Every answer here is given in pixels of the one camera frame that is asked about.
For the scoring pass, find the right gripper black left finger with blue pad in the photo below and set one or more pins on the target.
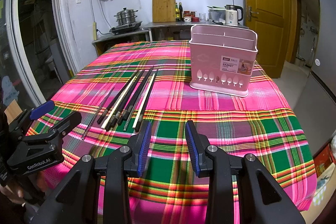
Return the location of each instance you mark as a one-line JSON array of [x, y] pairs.
[[75, 199]]

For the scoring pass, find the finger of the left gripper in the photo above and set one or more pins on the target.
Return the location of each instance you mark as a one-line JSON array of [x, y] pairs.
[[24, 121], [63, 127]]

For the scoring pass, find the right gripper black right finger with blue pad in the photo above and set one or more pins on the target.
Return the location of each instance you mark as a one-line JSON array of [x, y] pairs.
[[261, 198]]

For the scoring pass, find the thin dark metal chopstick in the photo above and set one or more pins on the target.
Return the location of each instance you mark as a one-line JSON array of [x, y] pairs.
[[96, 114]]

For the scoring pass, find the person's left hand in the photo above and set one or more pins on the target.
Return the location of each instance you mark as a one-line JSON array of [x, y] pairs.
[[15, 193]]

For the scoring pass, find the pink plaid tablecloth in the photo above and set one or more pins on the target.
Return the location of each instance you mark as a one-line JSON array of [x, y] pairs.
[[262, 123]]

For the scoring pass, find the grey metal counter shelf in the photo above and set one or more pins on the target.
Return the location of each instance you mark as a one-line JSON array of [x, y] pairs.
[[144, 33]]

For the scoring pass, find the yellow power strip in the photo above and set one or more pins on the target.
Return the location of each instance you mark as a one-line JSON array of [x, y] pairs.
[[94, 30]]

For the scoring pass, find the black induction cooker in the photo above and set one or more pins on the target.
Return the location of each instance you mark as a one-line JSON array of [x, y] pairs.
[[125, 28]]

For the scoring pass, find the stainless steel steamer pot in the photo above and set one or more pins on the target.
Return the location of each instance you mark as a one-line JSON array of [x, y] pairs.
[[126, 16]]

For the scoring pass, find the pink plastic utensil basket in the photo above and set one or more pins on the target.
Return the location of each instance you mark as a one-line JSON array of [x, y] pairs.
[[222, 58]]

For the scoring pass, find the wooden cutting board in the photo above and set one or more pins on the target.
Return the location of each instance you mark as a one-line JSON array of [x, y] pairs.
[[163, 11]]

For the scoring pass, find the red lid jar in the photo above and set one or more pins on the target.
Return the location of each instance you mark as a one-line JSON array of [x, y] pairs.
[[187, 16]]

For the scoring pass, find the dark oil bottle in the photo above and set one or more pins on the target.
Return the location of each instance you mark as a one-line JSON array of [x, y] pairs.
[[180, 12]]

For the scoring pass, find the white electric kettle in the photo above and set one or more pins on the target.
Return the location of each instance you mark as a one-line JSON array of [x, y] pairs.
[[234, 14]]

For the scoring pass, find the clear plastic container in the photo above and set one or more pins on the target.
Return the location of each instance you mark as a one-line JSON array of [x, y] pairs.
[[217, 14]]

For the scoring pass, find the brown wooden door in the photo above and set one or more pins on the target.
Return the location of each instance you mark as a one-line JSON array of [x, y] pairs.
[[270, 19]]

